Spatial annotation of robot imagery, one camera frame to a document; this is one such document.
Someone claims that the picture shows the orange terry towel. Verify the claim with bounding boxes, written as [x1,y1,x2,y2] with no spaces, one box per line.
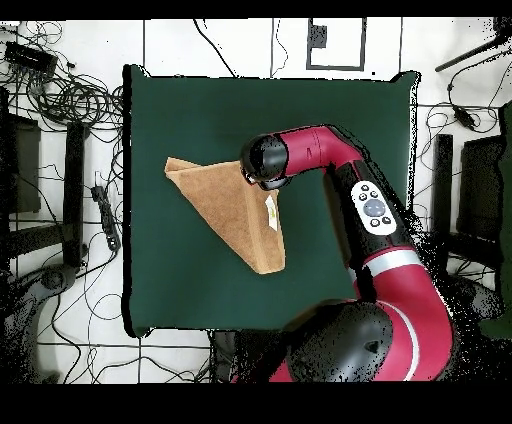
[163,156,287,276]

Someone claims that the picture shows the dark flat panel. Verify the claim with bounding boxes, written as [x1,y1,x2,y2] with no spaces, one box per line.
[456,134,506,241]
[0,113,42,214]

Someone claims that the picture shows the dark green table cloth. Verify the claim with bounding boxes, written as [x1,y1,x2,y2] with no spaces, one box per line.
[121,63,421,339]

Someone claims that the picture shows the black power strip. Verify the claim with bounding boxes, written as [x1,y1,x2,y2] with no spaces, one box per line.
[90,184,122,252]

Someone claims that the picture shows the black bar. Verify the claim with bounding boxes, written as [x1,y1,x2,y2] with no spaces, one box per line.
[62,120,88,268]
[428,133,455,276]

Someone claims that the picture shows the black rounded stand base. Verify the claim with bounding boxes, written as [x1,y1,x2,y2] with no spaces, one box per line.
[449,272,504,323]
[0,263,79,383]

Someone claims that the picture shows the black power adapter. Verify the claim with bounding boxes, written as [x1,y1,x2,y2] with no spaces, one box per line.
[452,106,478,132]

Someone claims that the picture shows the black rod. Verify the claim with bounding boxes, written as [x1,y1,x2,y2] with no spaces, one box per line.
[434,33,512,74]

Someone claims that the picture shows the black rectangular box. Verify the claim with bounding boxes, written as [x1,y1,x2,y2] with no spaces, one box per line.
[3,40,59,77]

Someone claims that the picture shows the thin black cable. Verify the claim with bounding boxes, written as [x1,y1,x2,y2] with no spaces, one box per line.
[192,17,241,78]

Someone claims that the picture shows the grey square frame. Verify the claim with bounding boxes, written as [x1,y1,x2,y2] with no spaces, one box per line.
[306,17,368,72]

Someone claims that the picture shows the black cable tangle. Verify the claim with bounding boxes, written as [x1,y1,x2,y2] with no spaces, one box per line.
[23,71,125,129]

